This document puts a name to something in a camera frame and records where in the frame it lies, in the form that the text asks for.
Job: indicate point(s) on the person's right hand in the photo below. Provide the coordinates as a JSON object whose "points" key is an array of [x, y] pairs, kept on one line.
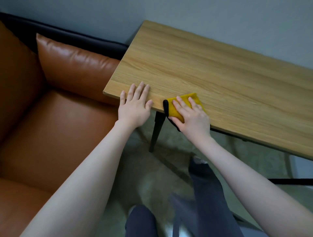
{"points": [[193, 120]]}

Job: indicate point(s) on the person's left hand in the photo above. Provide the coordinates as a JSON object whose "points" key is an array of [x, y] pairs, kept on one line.
{"points": [[134, 112]]}

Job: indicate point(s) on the person's left little finger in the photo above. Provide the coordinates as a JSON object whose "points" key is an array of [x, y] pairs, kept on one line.
{"points": [[122, 97]]}

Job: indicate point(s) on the person's left middle finger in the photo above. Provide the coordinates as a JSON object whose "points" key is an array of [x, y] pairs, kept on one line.
{"points": [[139, 89]]}

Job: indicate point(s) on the person's right thumb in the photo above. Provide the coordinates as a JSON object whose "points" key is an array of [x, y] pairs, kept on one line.
{"points": [[175, 120]]}

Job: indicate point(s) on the person's left thumb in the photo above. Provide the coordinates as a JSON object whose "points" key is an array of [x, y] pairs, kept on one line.
{"points": [[149, 104]]}

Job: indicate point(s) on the person's right middle finger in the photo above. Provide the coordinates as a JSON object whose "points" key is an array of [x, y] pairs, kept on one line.
{"points": [[184, 102]]}

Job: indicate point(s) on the yellow black-edged cleaning cloth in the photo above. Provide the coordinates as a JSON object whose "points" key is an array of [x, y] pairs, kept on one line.
{"points": [[174, 111]]}

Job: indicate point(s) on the person's left forearm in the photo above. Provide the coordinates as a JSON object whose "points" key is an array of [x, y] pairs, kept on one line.
{"points": [[83, 185]]}

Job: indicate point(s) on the person's right forearm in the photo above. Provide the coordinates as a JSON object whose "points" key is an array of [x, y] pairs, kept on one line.
{"points": [[249, 188]]}

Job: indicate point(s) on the black table leg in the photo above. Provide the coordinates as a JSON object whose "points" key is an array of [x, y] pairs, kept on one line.
{"points": [[156, 129]]}

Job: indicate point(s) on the wooden table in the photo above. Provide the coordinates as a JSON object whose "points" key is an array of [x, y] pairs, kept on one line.
{"points": [[220, 73]]}

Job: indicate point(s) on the orange leather back cushion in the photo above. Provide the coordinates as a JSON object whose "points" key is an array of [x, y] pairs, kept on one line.
{"points": [[78, 66], [17, 80]]}

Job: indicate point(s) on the beige rug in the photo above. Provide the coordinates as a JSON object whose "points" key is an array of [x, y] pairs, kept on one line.
{"points": [[151, 175]]}

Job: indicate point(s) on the dark grey trousers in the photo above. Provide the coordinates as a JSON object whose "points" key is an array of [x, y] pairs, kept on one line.
{"points": [[210, 195]]}

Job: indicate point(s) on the orange leather sofa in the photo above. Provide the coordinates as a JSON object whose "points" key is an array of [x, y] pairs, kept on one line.
{"points": [[49, 136]]}

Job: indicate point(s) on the black table frame bar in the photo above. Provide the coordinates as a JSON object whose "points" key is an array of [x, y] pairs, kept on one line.
{"points": [[293, 181]]}

